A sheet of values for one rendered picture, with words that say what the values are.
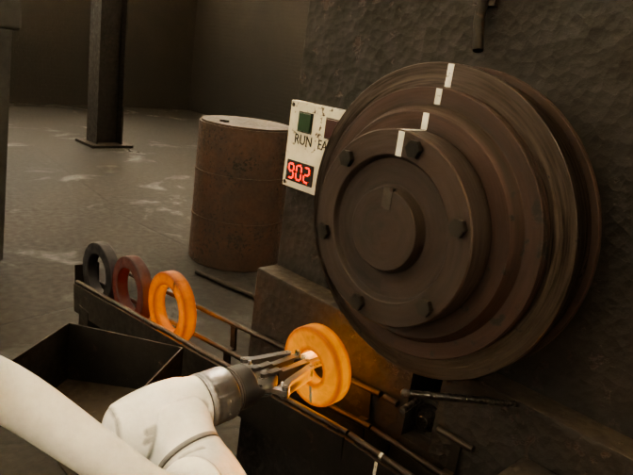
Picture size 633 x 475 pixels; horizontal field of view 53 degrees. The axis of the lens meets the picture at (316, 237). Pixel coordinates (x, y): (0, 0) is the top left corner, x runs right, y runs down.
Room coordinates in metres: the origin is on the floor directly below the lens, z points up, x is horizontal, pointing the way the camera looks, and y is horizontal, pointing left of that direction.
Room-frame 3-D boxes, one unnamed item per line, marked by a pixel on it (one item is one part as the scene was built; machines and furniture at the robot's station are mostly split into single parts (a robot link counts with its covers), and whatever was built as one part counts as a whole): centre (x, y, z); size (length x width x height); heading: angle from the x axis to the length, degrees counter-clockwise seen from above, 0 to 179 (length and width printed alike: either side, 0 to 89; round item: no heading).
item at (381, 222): (0.88, -0.11, 1.11); 0.28 x 0.06 x 0.28; 46
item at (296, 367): (1.02, 0.02, 0.79); 0.11 x 0.01 x 0.04; 134
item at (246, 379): (0.98, 0.08, 0.79); 0.09 x 0.08 x 0.07; 136
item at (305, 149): (1.27, -0.01, 1.15); 0.26 x 0.02 x 0.18; 46
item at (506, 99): (0.95, -0.18, 1.11); 0.47 x 0.06 x 0.47; 46
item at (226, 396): (0.93, 0.13, 0.78); 0.09 x 0.06 x 0.09; 46
